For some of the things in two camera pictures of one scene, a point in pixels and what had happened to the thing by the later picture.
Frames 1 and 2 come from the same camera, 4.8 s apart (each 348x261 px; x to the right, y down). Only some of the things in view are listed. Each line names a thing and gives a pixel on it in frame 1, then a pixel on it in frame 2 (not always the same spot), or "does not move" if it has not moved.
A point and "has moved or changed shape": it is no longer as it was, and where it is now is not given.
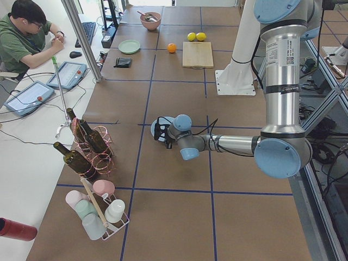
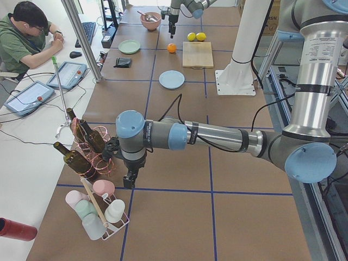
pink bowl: [151, 20] does not move
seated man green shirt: [26, 36] does not move
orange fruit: [172, 48] does not move
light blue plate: [162, 120] has moved or changed shape
